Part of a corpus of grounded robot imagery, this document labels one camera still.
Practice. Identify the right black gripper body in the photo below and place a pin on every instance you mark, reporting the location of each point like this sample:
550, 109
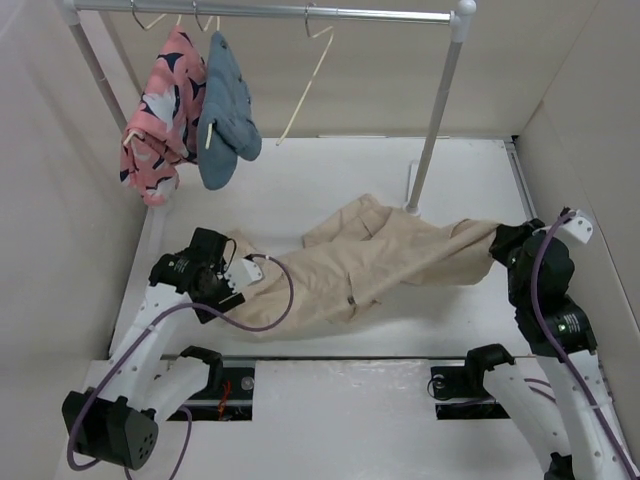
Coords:
507, 249

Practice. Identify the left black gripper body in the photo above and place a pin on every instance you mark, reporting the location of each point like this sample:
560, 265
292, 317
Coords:
220, 295

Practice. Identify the beige trousers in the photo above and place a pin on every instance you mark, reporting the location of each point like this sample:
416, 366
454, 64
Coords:
349, 261

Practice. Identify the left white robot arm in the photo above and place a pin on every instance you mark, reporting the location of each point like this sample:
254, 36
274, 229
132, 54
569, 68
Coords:
117, 421

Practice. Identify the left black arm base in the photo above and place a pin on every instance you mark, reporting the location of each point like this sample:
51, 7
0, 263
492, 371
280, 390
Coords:
229, 399

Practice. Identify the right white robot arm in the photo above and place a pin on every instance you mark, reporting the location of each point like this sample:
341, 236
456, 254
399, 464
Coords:
574, 437

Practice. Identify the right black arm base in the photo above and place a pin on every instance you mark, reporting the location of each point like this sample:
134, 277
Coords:
457, 398

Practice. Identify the wooden hanger under denim shorts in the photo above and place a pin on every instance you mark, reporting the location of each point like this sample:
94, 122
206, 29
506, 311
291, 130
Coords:
204, 28

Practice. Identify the empty wooden hanger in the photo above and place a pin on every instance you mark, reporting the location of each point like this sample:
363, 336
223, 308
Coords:
329, 33

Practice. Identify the pink floral shorts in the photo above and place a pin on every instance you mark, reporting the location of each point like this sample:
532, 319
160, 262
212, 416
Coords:
162, 132

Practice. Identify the blue denim shorts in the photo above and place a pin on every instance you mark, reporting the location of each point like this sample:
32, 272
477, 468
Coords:
226, 131

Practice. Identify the metal clothes rack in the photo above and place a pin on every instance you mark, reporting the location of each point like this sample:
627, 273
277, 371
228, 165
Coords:
458, 20

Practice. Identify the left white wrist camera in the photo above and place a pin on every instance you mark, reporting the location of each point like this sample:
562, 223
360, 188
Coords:
242, 273

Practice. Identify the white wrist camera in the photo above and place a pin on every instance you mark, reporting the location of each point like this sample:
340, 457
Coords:
576, 230
242, 273

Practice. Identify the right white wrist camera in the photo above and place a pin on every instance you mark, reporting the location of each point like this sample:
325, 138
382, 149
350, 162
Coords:
576, 230

